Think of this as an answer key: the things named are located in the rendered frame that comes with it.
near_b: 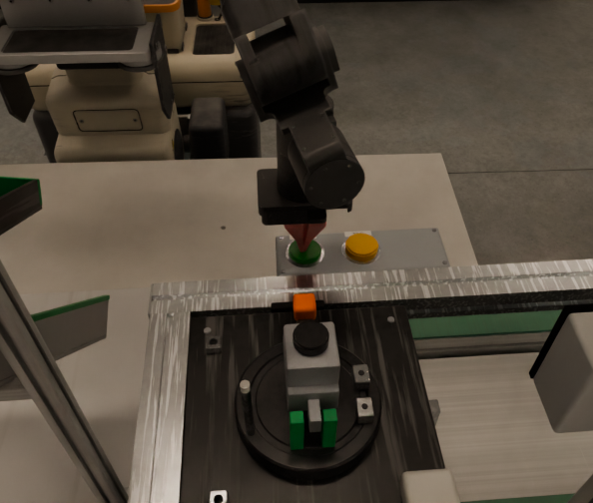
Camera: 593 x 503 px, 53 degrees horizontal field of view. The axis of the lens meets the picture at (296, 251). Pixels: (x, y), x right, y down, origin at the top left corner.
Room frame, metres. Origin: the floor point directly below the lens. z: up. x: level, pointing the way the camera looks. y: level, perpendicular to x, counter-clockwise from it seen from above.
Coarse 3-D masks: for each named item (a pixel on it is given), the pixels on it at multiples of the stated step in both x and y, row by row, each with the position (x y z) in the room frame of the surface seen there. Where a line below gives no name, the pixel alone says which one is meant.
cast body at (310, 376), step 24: (288, 336) 0.29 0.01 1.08; (312, 336) 0.28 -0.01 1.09; (288, 360) 0.27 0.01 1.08; (312, 360) 0.27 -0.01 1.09; (336, 360) 0.27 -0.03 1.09; (288, 384) 0.26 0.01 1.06; (312, 384) 0.26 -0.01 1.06; (336, 384) 0.26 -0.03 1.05; (288, 408) 0.25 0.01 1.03; (312, 408) 0.24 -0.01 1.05
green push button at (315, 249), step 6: (294, 246) 0.51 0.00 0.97; (312, 246) 0.51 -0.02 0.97; (318, 246) 0.51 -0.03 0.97; (294, 252) 0.49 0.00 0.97; (300, 252) 0.49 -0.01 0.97; (306, 252) 0.49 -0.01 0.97; (312, 252) 0.49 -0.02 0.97; (318, 252) 0.49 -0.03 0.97; (294, 258) 0.49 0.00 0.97; (300, 258) 0.48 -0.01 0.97; (306, 258) 0.48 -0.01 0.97; (312, 258) 0.48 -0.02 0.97
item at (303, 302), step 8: (296, 296) 0.34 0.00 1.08; (304, 296) 0.34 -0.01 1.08; (312, 296) 0.34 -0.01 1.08; (296, 304) 0.33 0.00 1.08; (304, 304) 0.33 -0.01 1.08; (312, 304) 0.33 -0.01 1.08; (296, 312) 0.32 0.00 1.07; (304, 312) 0.32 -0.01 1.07; (312, 312) 0.32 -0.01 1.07; (296, 320) 0.33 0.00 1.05; (304, 320) 0.32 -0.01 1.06
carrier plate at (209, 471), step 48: (192, 336) 0.37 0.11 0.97; (240, 336) 0.37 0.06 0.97; (336, 336) 0.37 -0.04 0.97; (384, 336) 0.37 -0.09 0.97; (192, 384) 0.31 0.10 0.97; (384, 384) 0.31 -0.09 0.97; (192, 432) 0.26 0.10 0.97; (384, 432) 0.26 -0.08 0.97; (432, 432) 0.26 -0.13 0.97; (192, 480) 0.21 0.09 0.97; (240, 480) 0.21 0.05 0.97; (288, 480) 0.21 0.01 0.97; (336, 480) 0.21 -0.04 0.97; (384, 480) 0.21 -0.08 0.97
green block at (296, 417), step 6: (294, 414) 0.24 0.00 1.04; (300, 414) 0.24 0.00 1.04; (294, 420) 0.24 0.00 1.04; (300, 420) 0.24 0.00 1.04; (294, 426) 0.23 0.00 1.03; (300, 426) 0.23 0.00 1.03; (294, 432) 0.23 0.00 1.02; (300, 432) 0.23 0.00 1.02; (294, 438) 0.23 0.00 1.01; (300, 438) 0.23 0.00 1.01; (294, 444) 0.23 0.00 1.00; (300, 444) 0.23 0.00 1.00
